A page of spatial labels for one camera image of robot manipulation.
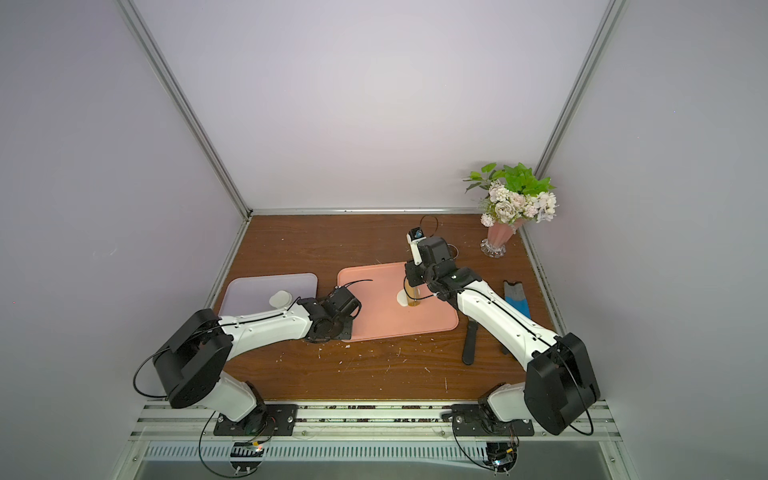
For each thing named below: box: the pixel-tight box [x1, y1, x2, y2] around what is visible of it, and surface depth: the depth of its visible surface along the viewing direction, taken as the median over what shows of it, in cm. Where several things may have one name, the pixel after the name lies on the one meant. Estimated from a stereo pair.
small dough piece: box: [397, 289, 408, 307], surface depth 96 cm
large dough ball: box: [269, 290, 293, 309], surface depth 97 cm
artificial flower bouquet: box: [462, 163, 559, 227], surface depth 86 cm
